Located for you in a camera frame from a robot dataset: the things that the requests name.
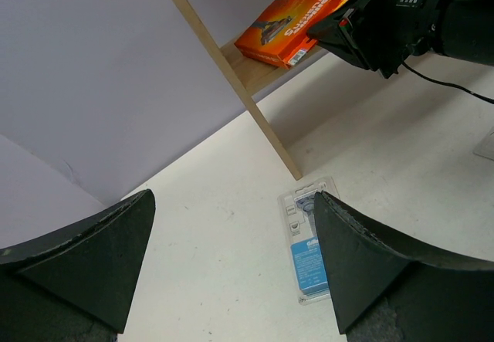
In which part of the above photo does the clear blister razor pack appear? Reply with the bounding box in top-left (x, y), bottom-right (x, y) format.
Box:
top-left (473, 128), bottom-right (494, 161)
top-left (277, 177), bottom-right (339, 305)

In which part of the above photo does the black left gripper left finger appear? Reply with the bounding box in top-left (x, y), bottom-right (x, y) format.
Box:
top-left (1, 189), bottom-right (156, 341)

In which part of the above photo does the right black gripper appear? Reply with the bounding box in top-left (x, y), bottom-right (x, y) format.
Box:
top-left (307, 0), bottom-right (439, 79)

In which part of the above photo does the wooden shelf unit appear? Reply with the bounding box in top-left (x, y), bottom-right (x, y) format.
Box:
top-left (152, 0), bottom-right (325, 181)

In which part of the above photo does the orange Gillette Fusion box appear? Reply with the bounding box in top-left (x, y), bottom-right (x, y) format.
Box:
top-left (235, 0), bottom-right (347, 69)

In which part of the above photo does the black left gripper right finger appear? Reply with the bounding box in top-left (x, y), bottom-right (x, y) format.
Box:
top-left (315, 191), bottom-right (493, 341)

